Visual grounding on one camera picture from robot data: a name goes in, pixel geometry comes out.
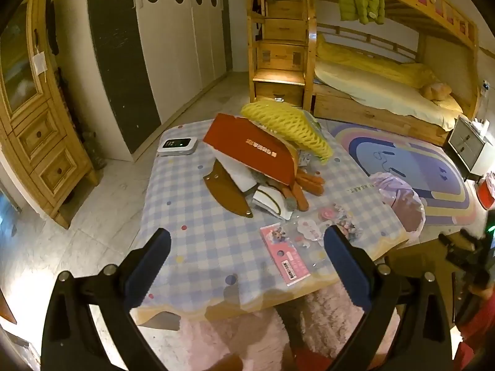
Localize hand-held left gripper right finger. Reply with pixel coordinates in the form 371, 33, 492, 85
323, 224, 453, 371

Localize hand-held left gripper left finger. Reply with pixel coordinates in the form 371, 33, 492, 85
41, 228, 173, 371

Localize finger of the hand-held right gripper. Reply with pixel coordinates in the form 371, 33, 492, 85
439, 229, 490, 275

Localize purple plastic bag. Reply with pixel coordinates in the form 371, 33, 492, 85
367, 172, 426, 240

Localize person's right forearm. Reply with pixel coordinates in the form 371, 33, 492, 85
454, 288, 495, 371

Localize cartoon sticker sheet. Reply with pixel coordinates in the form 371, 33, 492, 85
333, 203, 364, 240

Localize clear pink sticker packet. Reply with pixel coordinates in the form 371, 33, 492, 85
296, 216, 325, 246

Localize pink card packet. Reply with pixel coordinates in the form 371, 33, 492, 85
260, 225, 312, 287

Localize red container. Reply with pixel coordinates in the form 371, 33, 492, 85
477, 172, 495, 211

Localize blue checkered tablecloth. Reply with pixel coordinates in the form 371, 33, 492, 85
131, 118, 411, 329

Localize orange knit glove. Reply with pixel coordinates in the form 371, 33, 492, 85
280, 170, 325, 212

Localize rainbow floor rug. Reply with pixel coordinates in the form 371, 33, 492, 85
321, 120, 478, 227

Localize white nightstand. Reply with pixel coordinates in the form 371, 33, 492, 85
446, 116, 492, 180

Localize brown leather sheath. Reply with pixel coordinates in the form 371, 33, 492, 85
203, 160, 253, 218

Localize white electronic device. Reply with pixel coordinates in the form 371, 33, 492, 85
157, 138, 199, 157

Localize red cardboard box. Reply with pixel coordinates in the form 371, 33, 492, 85
203, 113, 300, 186

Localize yellow foam net sleeve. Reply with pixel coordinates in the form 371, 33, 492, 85
240, 100, 334, 163

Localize wooden bunk bed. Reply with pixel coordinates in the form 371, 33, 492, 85
309, 0, 482, 147

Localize tan plush toy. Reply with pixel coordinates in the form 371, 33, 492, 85
420, 82, 453, 103

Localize pale yellow bed sheet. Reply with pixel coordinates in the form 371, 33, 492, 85
313, 60, 465, 132

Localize wooden cabinet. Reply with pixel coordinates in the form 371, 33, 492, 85
0, 0, 101, 228

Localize yellow blanket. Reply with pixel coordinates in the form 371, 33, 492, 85
317, 33, 441, 89

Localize wooden stair drawers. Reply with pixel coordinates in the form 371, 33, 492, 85
247, 0, 316, 109

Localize white wardrobe with round holes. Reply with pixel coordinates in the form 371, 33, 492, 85
87, 0, 233, 163

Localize white paper note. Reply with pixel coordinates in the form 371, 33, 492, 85
32, 52, 49, 75

